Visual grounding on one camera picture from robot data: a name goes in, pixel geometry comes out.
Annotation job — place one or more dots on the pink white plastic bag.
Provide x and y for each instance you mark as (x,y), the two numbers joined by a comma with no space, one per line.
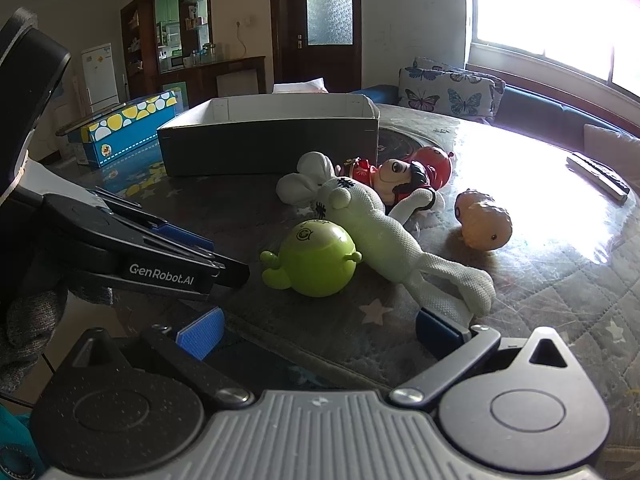
(311,86)

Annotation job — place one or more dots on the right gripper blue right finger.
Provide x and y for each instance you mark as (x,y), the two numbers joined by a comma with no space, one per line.
(459,351)

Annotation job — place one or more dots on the red dressed doll figure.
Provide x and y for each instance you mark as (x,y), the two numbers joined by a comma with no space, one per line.
(393,180)

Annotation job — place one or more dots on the grey gloved left hand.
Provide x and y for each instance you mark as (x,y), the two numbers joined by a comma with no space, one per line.
(53,314)

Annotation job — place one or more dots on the dark wooden door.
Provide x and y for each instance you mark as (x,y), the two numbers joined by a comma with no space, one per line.
(317,39)

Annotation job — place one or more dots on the grey remote control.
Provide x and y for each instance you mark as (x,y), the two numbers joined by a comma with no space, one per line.
(604,178)

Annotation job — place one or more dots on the dark wooden cabinet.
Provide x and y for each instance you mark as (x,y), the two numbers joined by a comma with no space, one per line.
(169,45)

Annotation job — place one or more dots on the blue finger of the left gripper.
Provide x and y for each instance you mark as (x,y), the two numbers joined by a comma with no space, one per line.
(133,212)

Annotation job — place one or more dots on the green round toy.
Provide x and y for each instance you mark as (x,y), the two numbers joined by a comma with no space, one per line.
(317,259)

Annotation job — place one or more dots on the window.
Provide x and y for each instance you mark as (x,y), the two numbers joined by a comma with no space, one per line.
(597,38)

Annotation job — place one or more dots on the blue sofa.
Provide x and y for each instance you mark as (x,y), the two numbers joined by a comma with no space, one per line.
(552,121)

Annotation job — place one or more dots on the white plush rabbit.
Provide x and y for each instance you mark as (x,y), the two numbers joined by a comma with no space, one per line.
(450,288)

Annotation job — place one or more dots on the grey cardboard box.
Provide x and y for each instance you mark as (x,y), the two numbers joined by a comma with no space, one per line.
(267,133)

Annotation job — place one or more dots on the white cushion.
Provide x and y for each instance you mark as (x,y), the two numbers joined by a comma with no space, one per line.
(615,149)

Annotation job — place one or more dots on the orange bumpy animal toy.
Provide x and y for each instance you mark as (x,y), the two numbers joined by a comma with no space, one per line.
(485,226)

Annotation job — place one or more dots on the butterfly print pillow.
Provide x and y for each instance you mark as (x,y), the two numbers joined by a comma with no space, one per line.
(442,89)

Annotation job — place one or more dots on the red round pig toy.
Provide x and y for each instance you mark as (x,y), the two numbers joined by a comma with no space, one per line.
(437,164)

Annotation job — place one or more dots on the blue yellow dotted box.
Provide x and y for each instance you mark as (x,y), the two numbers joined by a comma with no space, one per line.
(105,137)

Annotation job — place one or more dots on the white refrigerator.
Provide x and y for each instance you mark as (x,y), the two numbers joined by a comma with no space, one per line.
(100,78)

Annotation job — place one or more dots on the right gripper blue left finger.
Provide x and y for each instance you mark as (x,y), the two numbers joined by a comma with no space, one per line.
(179,352)

